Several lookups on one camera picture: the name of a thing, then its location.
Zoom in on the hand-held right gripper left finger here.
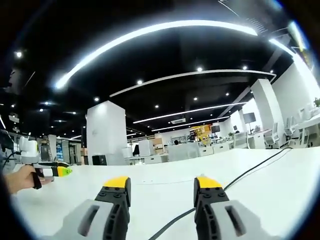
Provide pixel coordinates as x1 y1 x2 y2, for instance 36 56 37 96
51 175 132 240

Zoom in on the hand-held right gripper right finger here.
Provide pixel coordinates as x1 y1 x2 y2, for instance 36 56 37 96
193 175 270 240

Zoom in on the black data cable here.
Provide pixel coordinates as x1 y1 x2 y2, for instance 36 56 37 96
146 147 293 240

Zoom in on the white partition desk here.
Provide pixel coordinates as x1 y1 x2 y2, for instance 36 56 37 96
166 144 201 159

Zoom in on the person's left hand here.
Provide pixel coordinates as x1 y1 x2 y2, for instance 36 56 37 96
3 164 51 195

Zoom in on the black cabinet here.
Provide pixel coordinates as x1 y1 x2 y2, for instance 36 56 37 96
91 154 108 166

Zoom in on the white square pillar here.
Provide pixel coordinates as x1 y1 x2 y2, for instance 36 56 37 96
85 100 129 166

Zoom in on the white office chair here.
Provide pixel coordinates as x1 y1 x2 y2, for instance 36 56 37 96
264 122 280 149
284 116 298 146

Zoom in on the white office table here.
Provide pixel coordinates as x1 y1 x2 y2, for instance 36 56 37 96
296 116 320 149

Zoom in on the long curved ceiling light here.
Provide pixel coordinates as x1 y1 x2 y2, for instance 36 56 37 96
54 19 259 90

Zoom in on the wall monitor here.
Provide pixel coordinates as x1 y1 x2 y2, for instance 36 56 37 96
243 112 257 124

